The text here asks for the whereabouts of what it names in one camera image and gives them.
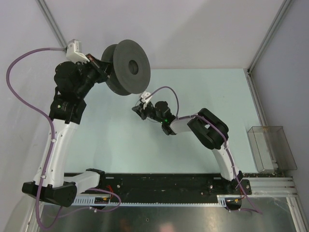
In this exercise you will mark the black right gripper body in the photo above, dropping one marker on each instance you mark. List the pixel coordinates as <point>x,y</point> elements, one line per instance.
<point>149,111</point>

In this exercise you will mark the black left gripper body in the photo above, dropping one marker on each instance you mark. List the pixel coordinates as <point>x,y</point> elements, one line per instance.
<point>99,74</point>

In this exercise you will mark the dark perforated cable spool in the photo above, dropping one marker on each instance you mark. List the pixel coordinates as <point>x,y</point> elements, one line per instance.
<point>131,71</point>

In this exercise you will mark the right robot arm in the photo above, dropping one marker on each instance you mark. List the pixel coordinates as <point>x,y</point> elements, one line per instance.
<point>207,128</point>

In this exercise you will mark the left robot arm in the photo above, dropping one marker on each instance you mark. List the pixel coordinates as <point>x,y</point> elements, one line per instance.
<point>73,82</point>

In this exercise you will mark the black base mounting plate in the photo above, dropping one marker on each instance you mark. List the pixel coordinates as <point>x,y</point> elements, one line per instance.
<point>171,188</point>

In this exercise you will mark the clear plastic bin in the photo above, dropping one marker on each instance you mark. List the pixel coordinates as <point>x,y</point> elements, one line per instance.
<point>271,150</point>

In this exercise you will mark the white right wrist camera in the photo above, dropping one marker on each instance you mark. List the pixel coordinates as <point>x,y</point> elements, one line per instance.
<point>145,98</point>

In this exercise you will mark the left aluminium corner post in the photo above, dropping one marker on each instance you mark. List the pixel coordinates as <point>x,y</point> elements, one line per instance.
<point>46,12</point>

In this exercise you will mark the aluminium corner post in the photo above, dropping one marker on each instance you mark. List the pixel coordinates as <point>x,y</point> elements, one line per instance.
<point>46,12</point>
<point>275,25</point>

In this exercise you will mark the right aluminium corner post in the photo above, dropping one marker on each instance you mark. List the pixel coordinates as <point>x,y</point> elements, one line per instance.
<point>275,25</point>

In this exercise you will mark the aluminium frame rail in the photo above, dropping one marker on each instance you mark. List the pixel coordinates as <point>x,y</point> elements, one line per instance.
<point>272,187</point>

